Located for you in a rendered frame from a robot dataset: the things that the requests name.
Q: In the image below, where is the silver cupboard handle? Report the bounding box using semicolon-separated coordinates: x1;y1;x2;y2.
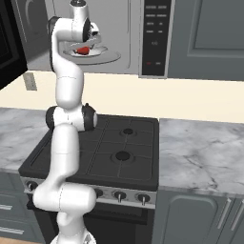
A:
216;197;234;231
230;199;244;232

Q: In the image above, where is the grey wall socket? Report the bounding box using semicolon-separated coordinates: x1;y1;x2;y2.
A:
22;71;38;92

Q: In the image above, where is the black microwave door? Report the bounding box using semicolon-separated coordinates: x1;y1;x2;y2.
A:
0;0;30;91

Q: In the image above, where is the grey wall cupboard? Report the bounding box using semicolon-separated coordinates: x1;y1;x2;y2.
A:
167;0;244;82

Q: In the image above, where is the black gas hob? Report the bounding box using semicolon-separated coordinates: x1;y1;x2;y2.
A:
17;112;160;193

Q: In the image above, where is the grey drawer front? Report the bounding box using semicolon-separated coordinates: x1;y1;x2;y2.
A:
0;218;46;244
0;192;36;227

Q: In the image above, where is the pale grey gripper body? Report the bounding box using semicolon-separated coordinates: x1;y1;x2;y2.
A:
73;33;103;50

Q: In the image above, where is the glass microwave turntable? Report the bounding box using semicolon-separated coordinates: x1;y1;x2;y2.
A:
62;47;123;67

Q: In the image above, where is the silver microwave oven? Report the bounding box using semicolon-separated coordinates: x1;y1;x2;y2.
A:
10;0;176;79

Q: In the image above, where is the red steak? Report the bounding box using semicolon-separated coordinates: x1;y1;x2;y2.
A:
75;46;92;55

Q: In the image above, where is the grey base cupboard door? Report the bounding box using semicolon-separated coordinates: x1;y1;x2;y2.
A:
152;189;235;244
217;197;244;244

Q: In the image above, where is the black and silver oven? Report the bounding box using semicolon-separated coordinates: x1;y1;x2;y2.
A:
20;175;158;244

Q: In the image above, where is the white plate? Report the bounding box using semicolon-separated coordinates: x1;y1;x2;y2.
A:
70;45;110;58

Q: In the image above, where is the black oven door handle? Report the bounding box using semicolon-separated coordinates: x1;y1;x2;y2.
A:
26;199;150;221

